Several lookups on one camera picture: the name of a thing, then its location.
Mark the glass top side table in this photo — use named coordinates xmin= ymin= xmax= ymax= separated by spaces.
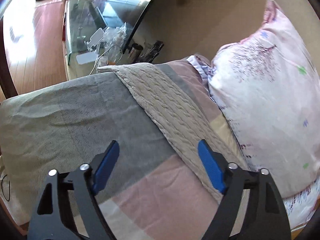
xmin=63 ymin=0 xmax=151 ymax=80

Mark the white phone stand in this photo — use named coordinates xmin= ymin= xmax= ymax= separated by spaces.
xmin=86 ymin=28 xmax=104 ymax=51

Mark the pastel patchwork bed quilt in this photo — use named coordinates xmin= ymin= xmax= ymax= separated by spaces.
xmin=1 ymin=55 xmax=259 ymax=239

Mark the beige cable knit sweater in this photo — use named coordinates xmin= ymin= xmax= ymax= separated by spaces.
xmin=97 ymin=63 xmax=247 ymax=202

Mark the dark metal cup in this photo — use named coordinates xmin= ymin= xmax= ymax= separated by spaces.
xmin=128 ymin=43 xmax=143 ymax=64

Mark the pink floral left pillow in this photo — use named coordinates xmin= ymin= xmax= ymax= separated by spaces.
xmin=208 ymin=0 xmax=319 ymax=198

